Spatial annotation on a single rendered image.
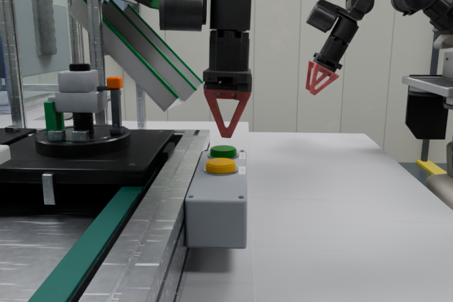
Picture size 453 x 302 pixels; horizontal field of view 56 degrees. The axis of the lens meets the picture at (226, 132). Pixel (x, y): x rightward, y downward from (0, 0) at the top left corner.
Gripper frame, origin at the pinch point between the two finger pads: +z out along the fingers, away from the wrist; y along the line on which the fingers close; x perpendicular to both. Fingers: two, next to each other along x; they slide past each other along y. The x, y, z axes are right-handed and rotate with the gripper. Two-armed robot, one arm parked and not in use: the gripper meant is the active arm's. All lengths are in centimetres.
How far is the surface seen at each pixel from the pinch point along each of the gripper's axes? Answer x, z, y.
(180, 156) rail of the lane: -6.6, 3.9, 0.9
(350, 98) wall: 98, 33, -324
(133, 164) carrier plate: -11.6, 3.0, 8.7
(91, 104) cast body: -19.8, -3.5, 1.1
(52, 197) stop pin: -21.1, 6.9, 11.9
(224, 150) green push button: -0.2, 2.4, 1.6
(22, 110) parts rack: -42.1, 1.9, -20.8
